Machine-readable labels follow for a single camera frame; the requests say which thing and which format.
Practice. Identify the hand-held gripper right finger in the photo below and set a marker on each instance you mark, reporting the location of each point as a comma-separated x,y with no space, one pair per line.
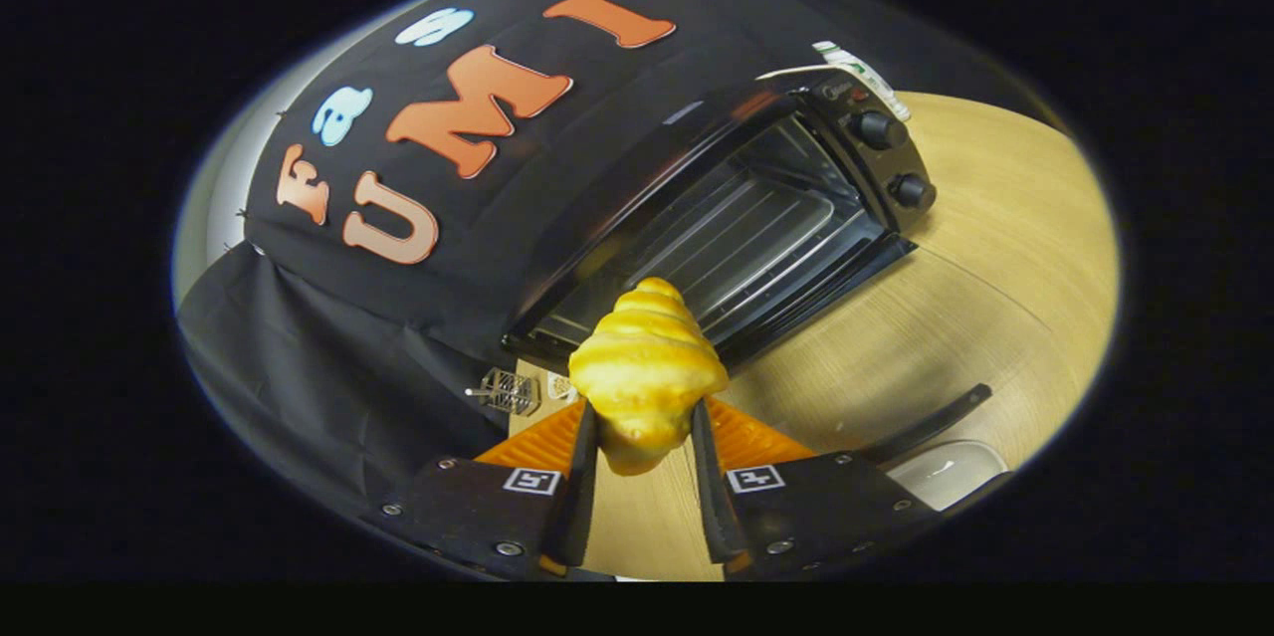
712,507

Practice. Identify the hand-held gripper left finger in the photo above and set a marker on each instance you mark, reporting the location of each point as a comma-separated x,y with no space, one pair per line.
577,507

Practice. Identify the golden croissant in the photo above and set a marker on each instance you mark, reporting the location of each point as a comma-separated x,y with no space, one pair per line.
647,377

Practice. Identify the black toaster oven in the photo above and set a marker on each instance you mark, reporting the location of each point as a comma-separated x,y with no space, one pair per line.
896,158

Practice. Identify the small patterned white dish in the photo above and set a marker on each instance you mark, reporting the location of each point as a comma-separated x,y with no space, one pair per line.
560,387

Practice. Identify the white plate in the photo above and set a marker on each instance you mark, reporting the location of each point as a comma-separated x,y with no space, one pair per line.
946,472

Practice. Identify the white plastic bottle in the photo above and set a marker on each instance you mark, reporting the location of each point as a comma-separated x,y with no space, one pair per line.
866,77

